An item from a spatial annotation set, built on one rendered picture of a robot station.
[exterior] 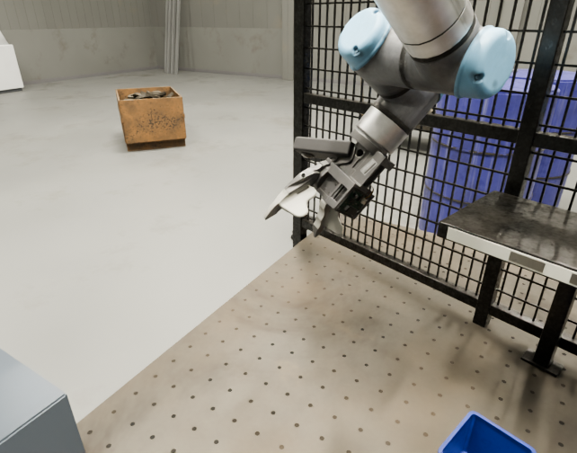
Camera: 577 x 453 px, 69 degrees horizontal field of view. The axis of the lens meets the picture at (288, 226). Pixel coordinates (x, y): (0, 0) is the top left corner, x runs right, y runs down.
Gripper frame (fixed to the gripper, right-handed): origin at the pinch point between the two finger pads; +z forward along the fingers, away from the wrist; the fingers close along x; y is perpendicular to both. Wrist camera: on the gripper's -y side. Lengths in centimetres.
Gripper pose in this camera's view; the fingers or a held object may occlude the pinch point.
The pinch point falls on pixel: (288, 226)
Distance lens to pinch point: 74.8
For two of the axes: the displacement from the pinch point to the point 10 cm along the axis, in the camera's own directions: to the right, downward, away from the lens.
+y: 5.2, 6.3, -5.7
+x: 5.9, 2.2, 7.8
